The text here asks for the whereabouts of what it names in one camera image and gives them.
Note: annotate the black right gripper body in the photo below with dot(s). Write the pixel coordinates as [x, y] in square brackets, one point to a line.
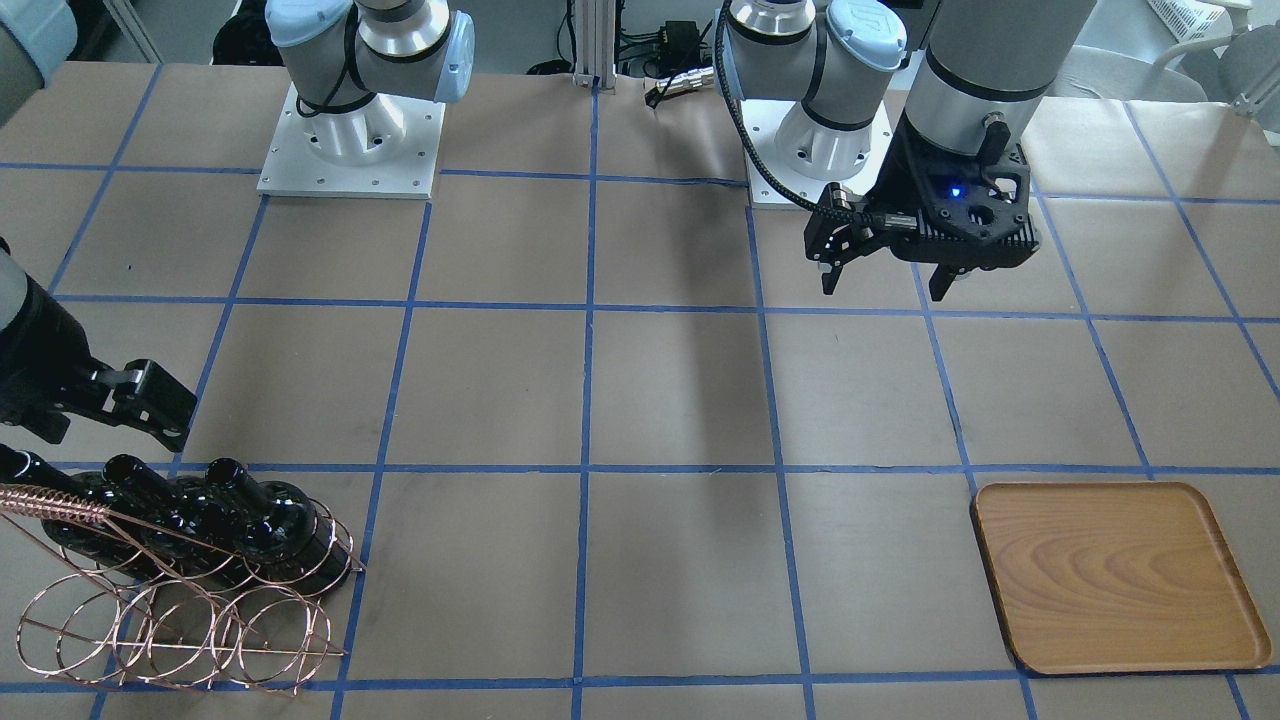
[38, 352]

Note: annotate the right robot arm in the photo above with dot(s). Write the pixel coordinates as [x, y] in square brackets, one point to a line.
[369, 81]

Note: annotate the copper wire wine basket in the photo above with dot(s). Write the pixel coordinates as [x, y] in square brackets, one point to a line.
[94, 626]

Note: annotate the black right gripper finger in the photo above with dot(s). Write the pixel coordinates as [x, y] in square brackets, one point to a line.
[147, 397]

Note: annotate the wooden tray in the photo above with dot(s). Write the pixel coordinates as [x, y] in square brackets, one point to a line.
[1119, 577]

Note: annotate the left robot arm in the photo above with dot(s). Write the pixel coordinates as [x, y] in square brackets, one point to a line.
[803, 82]

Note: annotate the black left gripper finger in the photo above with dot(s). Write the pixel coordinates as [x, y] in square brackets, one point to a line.
[942, 279]
[831, 267]

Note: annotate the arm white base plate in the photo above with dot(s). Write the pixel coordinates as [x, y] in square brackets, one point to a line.
[387, 149]
[806, 157]

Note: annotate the dark wine bottle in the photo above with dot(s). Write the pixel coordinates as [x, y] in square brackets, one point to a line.
[286, 537]
[177, 518]
[71, 530]

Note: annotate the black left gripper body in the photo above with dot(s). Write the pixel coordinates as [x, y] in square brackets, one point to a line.
[903, 176]

